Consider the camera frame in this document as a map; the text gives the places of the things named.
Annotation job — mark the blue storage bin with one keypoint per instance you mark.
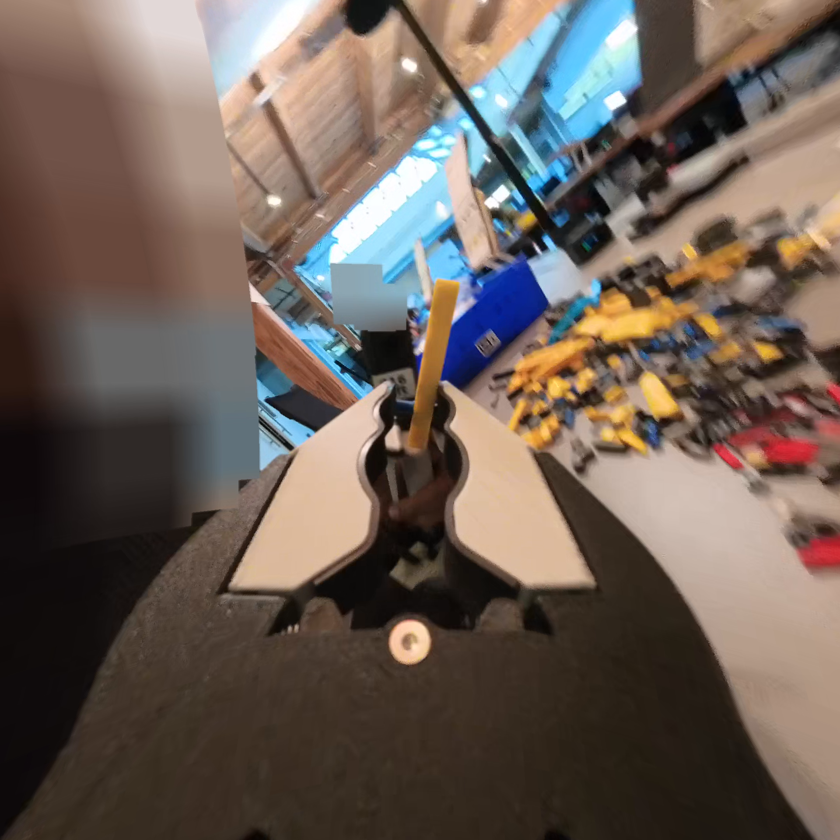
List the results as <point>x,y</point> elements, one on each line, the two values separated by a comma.
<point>485,315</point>

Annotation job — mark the wooden desk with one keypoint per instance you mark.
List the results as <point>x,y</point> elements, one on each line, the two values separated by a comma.
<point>295,354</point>

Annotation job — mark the pile of yellow blue bricks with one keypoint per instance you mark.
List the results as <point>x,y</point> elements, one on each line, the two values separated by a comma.
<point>630,328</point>

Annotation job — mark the yellow holed beam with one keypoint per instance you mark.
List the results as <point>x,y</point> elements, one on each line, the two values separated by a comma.
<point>433,367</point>

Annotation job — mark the small black device with screen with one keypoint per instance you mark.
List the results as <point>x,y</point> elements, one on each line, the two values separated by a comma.
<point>587,243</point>

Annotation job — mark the instruction sign board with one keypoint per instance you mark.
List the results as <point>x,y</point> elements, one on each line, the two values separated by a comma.
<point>469,203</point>

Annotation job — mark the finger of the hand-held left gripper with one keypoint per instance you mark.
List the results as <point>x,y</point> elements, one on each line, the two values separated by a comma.
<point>420,469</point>

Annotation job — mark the person's left hand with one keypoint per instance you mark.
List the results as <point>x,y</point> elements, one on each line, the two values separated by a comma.
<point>423,508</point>

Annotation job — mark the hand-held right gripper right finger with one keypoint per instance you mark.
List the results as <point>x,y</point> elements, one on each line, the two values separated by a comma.
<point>518,512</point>

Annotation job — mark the blue connector pin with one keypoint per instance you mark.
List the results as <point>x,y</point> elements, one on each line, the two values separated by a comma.
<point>403,408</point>

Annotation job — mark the black slanted pole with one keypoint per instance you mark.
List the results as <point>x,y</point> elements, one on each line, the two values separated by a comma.
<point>472,111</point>

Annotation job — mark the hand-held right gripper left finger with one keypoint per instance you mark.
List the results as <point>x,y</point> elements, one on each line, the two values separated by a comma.
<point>308,512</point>

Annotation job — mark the person's black sweater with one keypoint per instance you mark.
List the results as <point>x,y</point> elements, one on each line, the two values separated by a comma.
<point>65,656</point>

